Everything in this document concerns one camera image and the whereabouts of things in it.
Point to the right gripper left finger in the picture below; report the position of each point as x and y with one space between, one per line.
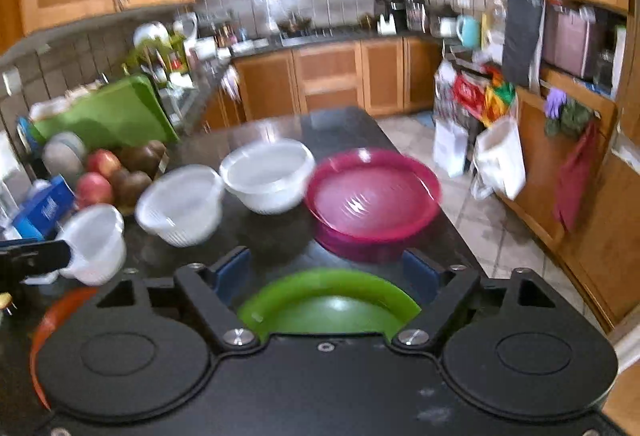
207 292

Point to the green cutting board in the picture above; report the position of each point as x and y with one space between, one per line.
126 113

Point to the kiwi middle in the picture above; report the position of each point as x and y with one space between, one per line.
142 159

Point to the pink storage box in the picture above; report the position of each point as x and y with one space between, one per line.
573 38

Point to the teal kettle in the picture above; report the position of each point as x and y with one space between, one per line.
468 31

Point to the green plastic plate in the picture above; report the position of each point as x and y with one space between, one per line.
328 301

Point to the dark hanging apron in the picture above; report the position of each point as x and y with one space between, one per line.
520 39

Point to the purple rubber glove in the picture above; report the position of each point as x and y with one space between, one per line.
556 99

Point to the green dish rack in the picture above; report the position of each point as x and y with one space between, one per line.
169 54

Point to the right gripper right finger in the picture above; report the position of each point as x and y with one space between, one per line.
443 294

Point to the magenta plastic plate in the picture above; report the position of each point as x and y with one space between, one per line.
366 197

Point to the white tote bag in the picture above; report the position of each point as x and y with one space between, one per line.
498 161

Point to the red apple back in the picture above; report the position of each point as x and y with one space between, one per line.
103 162

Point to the white bowl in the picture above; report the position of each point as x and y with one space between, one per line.
183 207
269 178
95 237

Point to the red apple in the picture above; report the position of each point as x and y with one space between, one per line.
103 162
92 189

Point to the white paper bag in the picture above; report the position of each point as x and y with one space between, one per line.
450 145

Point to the red hanging cloth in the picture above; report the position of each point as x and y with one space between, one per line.
573 178

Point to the red apple front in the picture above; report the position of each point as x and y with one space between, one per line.
92 189

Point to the blue tissue pack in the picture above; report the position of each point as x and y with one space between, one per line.
39 215

